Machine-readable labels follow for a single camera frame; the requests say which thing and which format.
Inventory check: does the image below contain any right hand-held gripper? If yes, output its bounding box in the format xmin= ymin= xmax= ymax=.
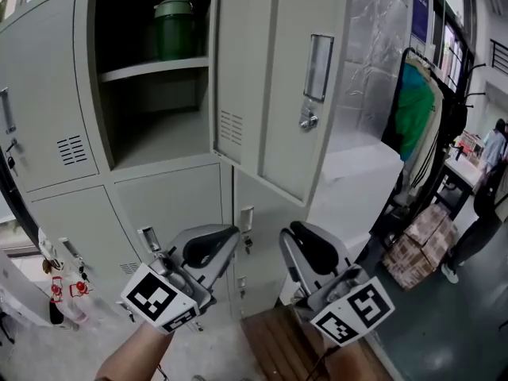
xmin=279 ymin=221 xmax=397 ymax=347

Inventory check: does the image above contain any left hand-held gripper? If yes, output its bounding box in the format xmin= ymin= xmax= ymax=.
xmin=120 ymin=223 xmax=242 ymax=335

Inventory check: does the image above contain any grey metal locker cabinet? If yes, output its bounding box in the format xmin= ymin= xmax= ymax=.
xmin=0 ymin=0 xmax=350 ymax=333

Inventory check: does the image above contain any person's right forearm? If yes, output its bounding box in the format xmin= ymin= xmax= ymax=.
xmin=323 ymin=339 xmax=378 ymax=381

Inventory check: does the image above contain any person's left forearm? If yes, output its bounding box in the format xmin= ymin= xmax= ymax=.
xmin=94 ymin=321 xmax=175 ymax=381

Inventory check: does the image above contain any white chest appliance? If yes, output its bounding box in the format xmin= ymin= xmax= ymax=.
xmin=307 ymin=140 xmax=406 ymax=249

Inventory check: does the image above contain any brown wooden slat platform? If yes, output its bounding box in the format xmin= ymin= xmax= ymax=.
xmin=240 ymin=303 xmax=394 ymax=381

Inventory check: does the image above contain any patterned cardboard box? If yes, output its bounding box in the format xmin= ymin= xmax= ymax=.
xmin=383 ymin=204 xmax=460 ymax=291

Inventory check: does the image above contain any large clear bottle red cap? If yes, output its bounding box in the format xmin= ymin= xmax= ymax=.
xmin=49 ymin=275 xmax=71 ymax=325
xmin=67 ymin=279 xmax=94 ymax=325

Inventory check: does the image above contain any beige striped garment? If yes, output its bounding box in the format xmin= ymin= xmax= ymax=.
xmin=408 ymin=65 xmax=448 ymax=198

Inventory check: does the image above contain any white dotted cloth bag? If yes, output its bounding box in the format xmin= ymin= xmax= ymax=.
xmin=37 ymin=228 xmax=67 ymax=273

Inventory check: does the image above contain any green garment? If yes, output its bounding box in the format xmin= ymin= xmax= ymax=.
xmin=396 ymin=61 xmax=437 ymax=162

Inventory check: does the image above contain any small white black bin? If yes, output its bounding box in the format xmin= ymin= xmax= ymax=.
xmin=48 ymin=298 xmax=67 ymax=327

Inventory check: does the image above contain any white water dispenser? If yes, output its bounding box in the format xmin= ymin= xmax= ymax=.
xmin=0 ymin=248 xmax=52 ymax=329

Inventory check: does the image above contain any silver foil sheet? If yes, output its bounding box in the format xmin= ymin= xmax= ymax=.
xmin=317 ymin=0 xmax=410 ymax=154

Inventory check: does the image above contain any green lidded jar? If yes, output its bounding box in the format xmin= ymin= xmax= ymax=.
xmin=152 ymin=0 xmax=195 ymax=62

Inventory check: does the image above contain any black key with fob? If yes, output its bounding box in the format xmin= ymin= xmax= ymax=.
xmin=3 ymin=137 xmax=21 ymax=178

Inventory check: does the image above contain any black mezzanine railing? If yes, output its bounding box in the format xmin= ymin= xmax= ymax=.
xmin=490 ymin=37 xmax=508 ymax=81

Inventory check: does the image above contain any thin black cable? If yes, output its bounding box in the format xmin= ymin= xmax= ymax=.
xmin=313 ymin=345 xmax=338 ymax=381

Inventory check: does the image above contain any black frame table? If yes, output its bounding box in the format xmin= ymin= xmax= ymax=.
xmin=434 ymin=155 xmax=491 ymax=221

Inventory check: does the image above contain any black window frame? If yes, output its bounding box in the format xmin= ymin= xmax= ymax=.
xmin=0 ymin=155 xmax=43 ymax=253

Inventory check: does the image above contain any blue wall poster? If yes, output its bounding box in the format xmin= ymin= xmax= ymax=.
xmin=410 ymin=0 xmax=430 ymax=45

